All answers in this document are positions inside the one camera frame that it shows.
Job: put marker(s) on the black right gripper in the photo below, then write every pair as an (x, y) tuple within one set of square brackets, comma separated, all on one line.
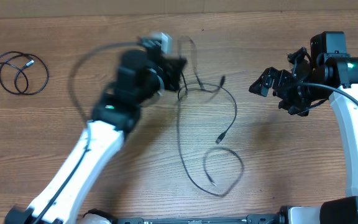
[(281, 79)]

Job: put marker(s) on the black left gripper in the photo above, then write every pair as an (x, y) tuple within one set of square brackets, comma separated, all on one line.
[(172, 70)]

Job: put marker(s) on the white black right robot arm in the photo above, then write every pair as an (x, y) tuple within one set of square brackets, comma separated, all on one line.
[(325, 72)]

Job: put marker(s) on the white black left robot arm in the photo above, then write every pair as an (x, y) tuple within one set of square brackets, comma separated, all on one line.
[(140, 76)]

